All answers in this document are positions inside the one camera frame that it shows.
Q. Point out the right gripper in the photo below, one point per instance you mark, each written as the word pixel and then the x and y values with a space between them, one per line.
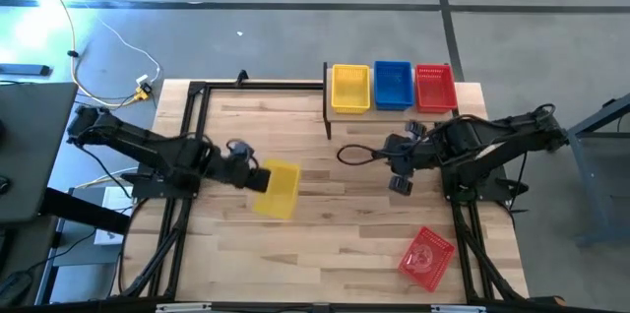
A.
pixel 418 153

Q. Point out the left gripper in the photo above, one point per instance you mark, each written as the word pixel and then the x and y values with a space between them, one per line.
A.
pixel 231 172

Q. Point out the yellow plastic basket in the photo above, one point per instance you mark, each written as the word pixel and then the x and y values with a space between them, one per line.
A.
pixel 350 89
pixel 280 190

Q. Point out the blue plastic basket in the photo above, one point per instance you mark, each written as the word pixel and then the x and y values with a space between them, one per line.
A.
pixel 394 85

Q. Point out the red plastic basket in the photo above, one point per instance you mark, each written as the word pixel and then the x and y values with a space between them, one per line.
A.
pixel 435 87
pixel 426 259

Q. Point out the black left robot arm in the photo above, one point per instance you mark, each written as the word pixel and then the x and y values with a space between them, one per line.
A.
pixel 138 143

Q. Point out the white box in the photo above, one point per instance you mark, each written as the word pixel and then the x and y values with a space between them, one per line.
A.
pixel 115 200

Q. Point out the yellow connector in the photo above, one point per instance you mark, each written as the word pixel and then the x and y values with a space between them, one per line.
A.
pixel 143 92

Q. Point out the white plug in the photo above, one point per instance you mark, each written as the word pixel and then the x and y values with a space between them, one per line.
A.
pixel 143 79

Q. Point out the black desk leg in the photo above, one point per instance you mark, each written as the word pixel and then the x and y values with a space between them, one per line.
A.
pixel 83 210

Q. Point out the grey metal table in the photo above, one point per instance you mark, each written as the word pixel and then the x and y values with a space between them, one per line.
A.
pixel 603 112

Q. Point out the grey desk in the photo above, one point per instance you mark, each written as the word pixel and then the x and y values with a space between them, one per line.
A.
pixel 34 145

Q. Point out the black power strip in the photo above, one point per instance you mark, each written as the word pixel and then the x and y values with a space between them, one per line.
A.
pixel 24 70

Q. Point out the black power adapter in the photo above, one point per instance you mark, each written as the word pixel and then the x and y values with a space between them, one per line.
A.
pixel 14 288

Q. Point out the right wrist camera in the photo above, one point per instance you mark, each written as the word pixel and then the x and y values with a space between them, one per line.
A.
pixel 390 153

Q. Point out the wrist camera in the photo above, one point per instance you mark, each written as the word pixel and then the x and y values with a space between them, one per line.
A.
pixel 390 153
pixel 240 149

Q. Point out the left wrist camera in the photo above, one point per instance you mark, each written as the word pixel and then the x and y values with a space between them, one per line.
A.
pixel 240 149

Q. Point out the black aluminium rig frame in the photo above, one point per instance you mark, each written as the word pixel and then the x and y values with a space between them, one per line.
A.
pixel 256 85

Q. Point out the silver metal bracket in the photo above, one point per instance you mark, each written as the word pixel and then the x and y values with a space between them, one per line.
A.
pixel 458 308
pixel 182 307

